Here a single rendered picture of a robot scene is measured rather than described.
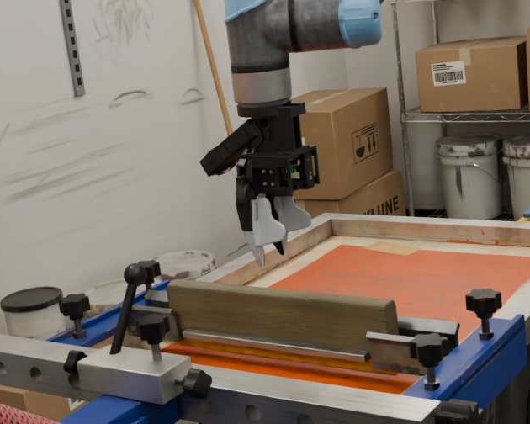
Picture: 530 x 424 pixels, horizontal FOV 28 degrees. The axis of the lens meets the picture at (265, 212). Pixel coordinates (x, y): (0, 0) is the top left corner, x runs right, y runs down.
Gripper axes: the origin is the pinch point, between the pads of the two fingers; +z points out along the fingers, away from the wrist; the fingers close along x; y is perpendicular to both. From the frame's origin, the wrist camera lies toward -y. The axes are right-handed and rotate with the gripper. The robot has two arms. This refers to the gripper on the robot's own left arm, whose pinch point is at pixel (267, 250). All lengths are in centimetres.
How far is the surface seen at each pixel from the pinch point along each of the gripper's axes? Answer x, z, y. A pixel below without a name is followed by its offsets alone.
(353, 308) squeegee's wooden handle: -1.2, 6.4, 13.3
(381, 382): -1.2, 16.1, 16.4
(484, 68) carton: 325, 22, -102
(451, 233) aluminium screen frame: 58, 14, 0
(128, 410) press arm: -33.4, 8.0, 2.7
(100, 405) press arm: -33.5, 7.9, -1.3
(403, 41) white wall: 370, 14, -162
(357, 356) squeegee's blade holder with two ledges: -2.5, 12.4, 14.0
